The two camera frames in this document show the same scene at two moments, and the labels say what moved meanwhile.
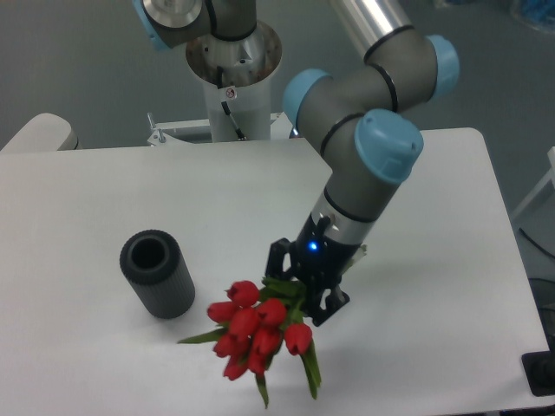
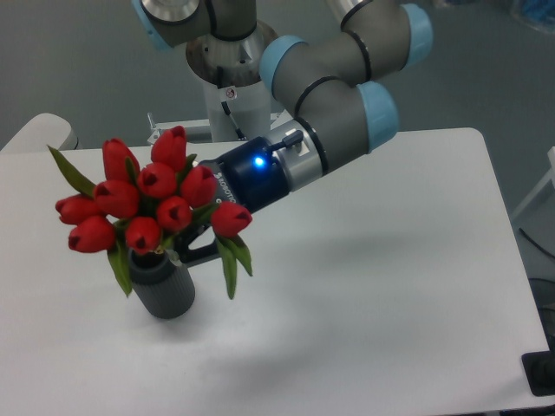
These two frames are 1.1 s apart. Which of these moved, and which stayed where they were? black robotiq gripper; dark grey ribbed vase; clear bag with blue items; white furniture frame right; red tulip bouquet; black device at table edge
Moved: red tulip bouquet; black robotiq gripper
Stayed: dark grey ribbed vase; clear bag with blue items; black device at table edge; white furniture frame right
